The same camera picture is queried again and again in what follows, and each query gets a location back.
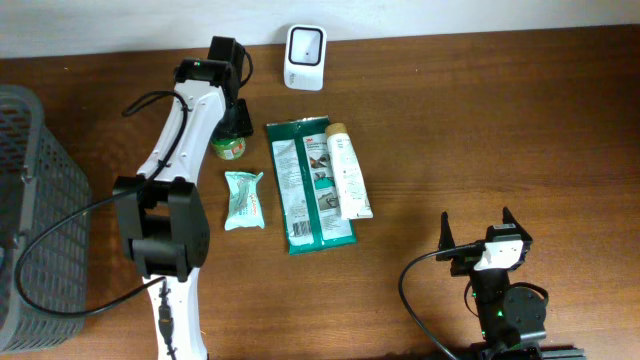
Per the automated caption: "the grey plastic mesh basket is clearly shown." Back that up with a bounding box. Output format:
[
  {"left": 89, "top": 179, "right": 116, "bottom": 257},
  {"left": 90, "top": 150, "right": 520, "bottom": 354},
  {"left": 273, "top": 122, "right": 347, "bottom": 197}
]
[{"left": 1, "top": 85, "right": 92, "bottom": 354}]

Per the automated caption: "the white barcode scanner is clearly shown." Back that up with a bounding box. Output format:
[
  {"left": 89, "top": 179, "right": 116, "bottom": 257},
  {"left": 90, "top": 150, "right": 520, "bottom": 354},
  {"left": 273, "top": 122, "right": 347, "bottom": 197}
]
[{"left": 284, "top": 24, "right": 327, "bottom": 91}]

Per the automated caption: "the green lid jar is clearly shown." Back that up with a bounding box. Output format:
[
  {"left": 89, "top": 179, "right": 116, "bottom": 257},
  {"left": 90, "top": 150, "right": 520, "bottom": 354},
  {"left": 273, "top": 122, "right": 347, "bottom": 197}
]
[{"left": 210, "top": 137, "right": 246, "bottom": 161}]

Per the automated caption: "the dark green 3M package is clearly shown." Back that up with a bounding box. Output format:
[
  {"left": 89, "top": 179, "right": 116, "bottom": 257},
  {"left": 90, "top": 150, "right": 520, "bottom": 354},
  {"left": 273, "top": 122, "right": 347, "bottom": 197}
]
[{"left": 266, "top": 116, "right": 356, "bottom": 255}]

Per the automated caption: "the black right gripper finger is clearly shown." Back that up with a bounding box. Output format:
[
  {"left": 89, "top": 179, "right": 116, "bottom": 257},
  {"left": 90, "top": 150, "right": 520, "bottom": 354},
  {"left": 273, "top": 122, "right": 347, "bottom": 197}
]
[
  {"left": 502, "top": 207, "right": 532, "bottom": 243},
  {"left": 436, "top": 212, "right": 455, "bottom": 261}
]

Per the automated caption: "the mint green wipes packet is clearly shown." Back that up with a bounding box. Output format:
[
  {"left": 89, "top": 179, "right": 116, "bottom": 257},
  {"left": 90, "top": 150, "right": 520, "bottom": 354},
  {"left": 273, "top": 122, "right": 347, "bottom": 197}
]
[{"left": 224, "top": 171, "right": 265, "bottom": 231}]

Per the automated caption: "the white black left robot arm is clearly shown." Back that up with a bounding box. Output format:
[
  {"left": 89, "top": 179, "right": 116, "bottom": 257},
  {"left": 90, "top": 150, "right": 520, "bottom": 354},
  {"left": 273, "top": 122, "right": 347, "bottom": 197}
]
[{"left": 113, "top": 59, "right": 253, "bottom": 359}]

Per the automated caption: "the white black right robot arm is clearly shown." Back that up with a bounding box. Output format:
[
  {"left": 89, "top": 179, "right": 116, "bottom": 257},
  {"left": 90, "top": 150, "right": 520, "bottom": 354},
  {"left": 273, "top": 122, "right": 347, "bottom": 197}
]
[{"left": 436, "top": 208, "right": 586, "bottom": 360}]

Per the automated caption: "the white tube with tan cap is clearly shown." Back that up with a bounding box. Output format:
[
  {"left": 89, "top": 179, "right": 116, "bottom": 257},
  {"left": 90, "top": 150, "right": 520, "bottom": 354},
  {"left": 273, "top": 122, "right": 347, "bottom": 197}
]
[{"left": 325, "top": 123, "right": 373, "bottom": 220}]

